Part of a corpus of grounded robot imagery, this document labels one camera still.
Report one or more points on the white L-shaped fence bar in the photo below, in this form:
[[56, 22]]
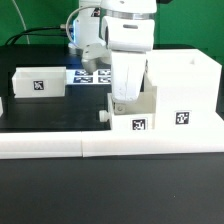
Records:
[[207, 139]]

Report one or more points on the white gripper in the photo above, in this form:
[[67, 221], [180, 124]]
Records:
[[127, 70]]

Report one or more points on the white sheet with markers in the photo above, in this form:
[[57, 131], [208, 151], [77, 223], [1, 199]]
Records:
[[81, 77]]

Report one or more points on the white front drawer tray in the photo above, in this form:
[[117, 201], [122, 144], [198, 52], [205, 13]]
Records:
[[138, 116]]

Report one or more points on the white drawer cabinet box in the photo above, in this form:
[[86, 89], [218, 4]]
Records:
[[185, 84]]

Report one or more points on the white drawer tray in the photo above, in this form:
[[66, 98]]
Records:
[[33, 82], [138, 116]]

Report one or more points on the white rear drawer tray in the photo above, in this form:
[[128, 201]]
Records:
[[33, 82]]

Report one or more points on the white front fence bar left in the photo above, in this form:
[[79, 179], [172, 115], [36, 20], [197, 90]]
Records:
[[40, 145]]

